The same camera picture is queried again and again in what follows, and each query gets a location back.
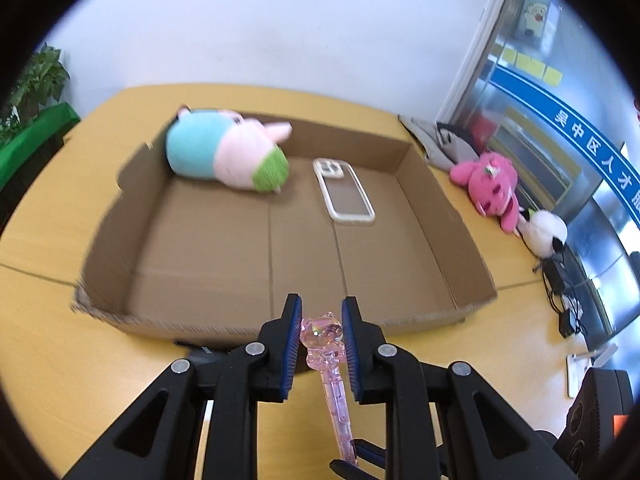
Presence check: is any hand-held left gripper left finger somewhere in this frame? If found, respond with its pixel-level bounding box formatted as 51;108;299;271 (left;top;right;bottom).
62;294;304;480

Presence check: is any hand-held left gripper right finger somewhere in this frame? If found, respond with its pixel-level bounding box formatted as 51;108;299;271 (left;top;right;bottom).
341;296;583;480

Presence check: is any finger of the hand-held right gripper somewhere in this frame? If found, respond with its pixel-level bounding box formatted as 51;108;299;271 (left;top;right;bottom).
352;437;390;467
328;459;362;480

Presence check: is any pink cat-topped pen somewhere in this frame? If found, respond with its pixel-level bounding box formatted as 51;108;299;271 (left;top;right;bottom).
299;312;360;463

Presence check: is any brown cardboard box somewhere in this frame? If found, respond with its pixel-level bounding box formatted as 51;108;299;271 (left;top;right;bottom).
70;110;498;341

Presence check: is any white charger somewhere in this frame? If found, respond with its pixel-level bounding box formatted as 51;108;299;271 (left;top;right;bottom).
566;344;618;400

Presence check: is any white clear phone case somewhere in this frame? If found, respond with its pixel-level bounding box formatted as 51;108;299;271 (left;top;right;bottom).
312;157;376;225

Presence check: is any white plush toy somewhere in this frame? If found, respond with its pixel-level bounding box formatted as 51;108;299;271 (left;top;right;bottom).
522;210;569;257

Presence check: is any teal pink green plush toy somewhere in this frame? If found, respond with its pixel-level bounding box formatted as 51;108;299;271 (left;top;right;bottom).
165;105;293;195

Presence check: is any grey cloth bag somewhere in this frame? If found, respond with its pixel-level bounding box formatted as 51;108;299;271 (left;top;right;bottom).
397;114;480;171

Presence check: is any green potted plant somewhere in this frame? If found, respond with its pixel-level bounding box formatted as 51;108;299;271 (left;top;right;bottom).
0;44;71;146

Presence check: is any black charger with cables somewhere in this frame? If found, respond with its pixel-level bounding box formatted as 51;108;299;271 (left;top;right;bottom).
532;250;591;338

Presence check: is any blue wall banner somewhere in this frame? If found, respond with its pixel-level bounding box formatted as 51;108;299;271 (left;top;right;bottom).
487;65;640;231

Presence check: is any metal door frame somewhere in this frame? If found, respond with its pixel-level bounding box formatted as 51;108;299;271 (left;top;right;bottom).
437;0;531;126

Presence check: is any cartoon wall poster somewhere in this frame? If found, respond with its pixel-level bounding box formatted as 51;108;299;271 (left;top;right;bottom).
517;0;553;41

